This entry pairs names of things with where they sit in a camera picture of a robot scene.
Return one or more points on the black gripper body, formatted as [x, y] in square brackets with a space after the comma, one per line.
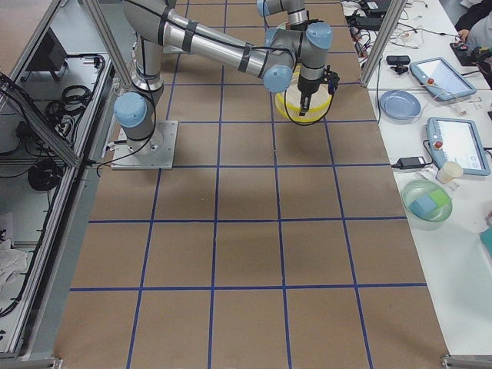
[307, 85]

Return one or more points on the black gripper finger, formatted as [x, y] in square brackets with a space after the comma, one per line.
[332, 86]
[305, 103]

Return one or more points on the yellow steamer basket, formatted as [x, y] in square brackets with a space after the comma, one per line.
[288, 102]

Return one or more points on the blue plate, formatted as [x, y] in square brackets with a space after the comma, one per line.
[401, 106]

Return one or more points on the black webcam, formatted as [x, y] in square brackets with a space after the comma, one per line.
[398, 63]

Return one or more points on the far teach pendant tablet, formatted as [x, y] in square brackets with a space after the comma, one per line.
[441, 79]

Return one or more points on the teach pendant tablet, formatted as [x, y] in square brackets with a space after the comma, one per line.
[441, 79]
[457, 140]

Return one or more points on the black power adapter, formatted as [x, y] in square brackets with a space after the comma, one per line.
[407, 163]

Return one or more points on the near teach pendant tablet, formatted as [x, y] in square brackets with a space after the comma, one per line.
[457, 140]

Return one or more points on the paper cup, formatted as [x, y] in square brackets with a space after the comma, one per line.
[449, 172]

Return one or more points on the brown gridded table mat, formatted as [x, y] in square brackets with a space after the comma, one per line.
[267, 245]

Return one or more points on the green bowl with sponges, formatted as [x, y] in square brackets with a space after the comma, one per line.
[427, 203]

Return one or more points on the aluminium frame post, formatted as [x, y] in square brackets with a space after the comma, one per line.
[389, 23]

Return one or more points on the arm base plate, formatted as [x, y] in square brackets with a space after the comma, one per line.
[158, 153]

